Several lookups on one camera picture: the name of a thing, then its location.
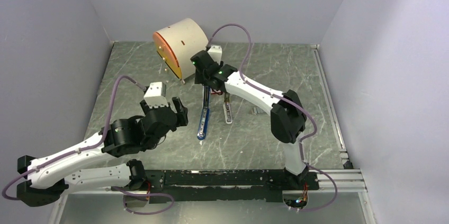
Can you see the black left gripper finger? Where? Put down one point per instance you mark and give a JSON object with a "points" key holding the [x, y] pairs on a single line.
{"points": [[179, 109], [185, 118]]}

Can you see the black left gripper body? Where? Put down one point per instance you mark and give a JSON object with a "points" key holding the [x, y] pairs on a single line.
{"points": [[176, 125]]}

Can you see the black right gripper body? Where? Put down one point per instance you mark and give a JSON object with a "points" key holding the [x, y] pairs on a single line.
{"points": [[200, 79]]}

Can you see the red staple box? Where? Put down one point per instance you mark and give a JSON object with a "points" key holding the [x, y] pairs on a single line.
{"points": [[214, 92]]}

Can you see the blue black stapler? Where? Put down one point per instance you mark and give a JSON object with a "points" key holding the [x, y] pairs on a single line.
{"points": [[204, 117]]}

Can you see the beige olive stapler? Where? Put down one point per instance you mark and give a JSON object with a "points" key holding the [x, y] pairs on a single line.
{"points": [[227, 109]]}

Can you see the staple box tray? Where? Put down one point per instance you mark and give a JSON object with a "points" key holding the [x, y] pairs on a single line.
{"points": [[257, 111]]}

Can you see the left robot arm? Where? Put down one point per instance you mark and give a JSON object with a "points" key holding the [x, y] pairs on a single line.
{"points": [[48, 178]]}

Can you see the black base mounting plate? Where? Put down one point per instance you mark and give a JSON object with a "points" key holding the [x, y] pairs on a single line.
{"points": [[226, 185]]}

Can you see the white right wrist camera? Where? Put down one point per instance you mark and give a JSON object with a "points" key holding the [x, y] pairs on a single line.
{"points": [[215, 51]]}

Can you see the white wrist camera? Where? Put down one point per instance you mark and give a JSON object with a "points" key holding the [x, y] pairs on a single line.
{"points": [[155, 95], [215, 51]]}

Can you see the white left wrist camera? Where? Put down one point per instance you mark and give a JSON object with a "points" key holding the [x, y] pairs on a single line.
{"points": [[155, 95]]}

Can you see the aluminium frame rail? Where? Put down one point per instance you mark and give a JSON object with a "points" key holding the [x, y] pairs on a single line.
{"points": [[347, 180]]}

